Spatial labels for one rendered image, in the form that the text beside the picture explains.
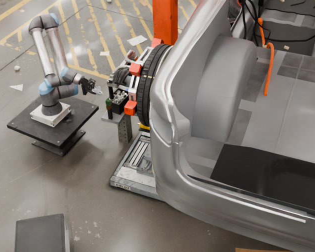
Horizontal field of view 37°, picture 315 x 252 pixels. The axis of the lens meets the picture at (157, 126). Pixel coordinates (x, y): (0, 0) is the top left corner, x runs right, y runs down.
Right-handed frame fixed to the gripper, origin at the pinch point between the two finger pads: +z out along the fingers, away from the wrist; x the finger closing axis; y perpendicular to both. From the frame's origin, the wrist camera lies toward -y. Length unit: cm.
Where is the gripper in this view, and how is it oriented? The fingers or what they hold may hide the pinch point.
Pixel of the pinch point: (101, 94)
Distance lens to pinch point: 389.5
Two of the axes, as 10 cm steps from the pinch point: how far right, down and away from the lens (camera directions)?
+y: 3.8, -5.9, -7.1
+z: 8.8, 4.8, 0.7
